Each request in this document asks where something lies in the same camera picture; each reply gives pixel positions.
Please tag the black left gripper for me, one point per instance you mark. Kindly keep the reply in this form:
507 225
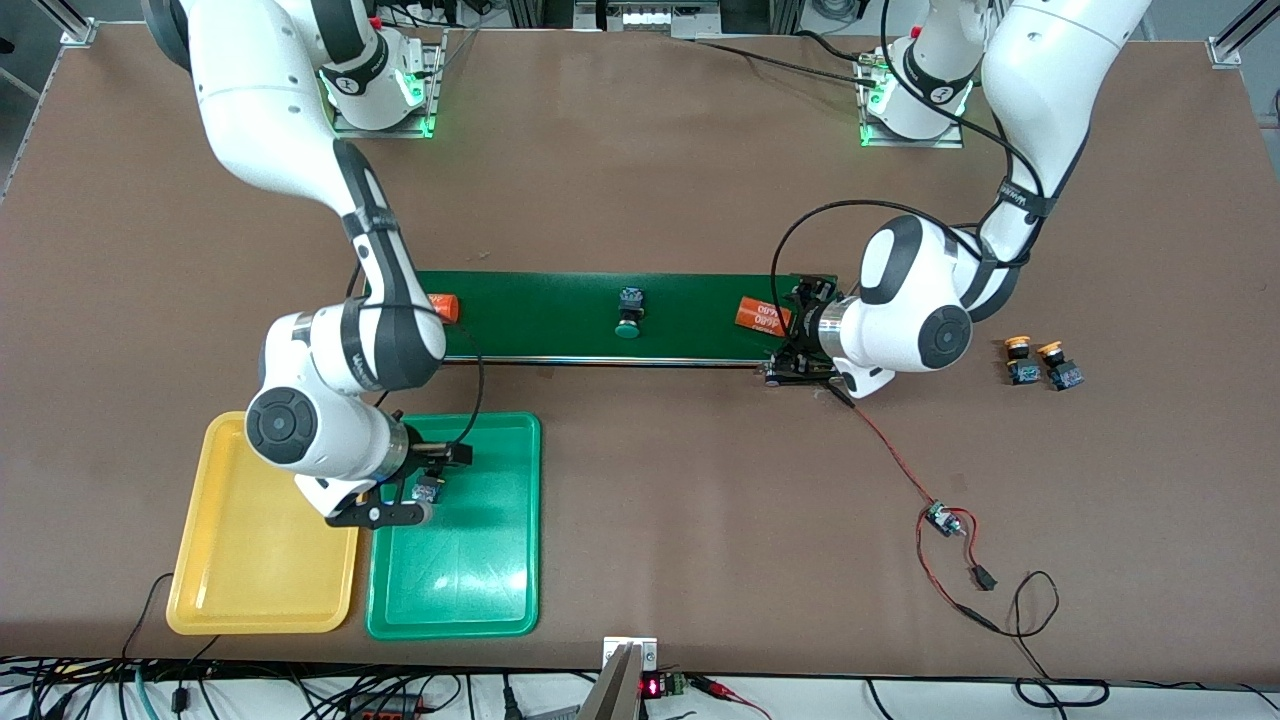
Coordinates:
806 322

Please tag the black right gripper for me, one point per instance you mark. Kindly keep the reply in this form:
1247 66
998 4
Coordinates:
434 457

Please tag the green push button switch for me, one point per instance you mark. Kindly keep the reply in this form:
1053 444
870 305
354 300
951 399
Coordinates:
629 315
428 488

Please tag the orange cylinder with white print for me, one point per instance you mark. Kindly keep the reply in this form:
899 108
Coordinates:
760 315
446 308

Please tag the yellow push button switch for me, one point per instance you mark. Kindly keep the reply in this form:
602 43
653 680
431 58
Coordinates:
1060 368
1020 362

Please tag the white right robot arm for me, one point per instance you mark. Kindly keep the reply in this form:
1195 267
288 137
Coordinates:
260 100

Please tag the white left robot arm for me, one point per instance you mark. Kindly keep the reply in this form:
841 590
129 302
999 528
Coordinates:
1040 70

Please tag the black barrel power plug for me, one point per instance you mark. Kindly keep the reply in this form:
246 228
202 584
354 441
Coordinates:
840 396

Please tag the green plastic tray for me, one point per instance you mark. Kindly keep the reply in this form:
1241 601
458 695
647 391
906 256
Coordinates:
470 580

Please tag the green belt conveyor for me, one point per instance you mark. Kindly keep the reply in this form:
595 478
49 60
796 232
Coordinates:
550 320

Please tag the yellow plastic tray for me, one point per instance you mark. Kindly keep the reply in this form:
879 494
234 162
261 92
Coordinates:
250 580

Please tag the small motor controller board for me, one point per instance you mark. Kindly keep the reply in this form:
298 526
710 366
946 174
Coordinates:
942 520

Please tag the red and black power strip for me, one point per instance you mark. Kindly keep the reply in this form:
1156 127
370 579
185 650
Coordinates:
385 706

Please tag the red LED display module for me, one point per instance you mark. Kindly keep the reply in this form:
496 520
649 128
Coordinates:
655 687

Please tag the small black connector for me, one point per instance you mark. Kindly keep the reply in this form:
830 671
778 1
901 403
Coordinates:
983 578

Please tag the background metal equipment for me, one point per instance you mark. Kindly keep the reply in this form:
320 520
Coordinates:
650 15

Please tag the red alligator clip lead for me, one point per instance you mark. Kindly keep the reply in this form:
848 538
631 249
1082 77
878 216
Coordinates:
725 690

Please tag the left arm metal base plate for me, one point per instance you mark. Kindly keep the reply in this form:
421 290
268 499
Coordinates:
950 143

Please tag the aluminium camera stand bracket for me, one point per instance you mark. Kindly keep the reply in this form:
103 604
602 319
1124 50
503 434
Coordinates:
620 680

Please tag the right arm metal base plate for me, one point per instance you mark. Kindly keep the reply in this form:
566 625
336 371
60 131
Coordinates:
435 125

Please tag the aluminium frame post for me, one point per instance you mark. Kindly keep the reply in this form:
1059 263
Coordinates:
75 30
1235 40

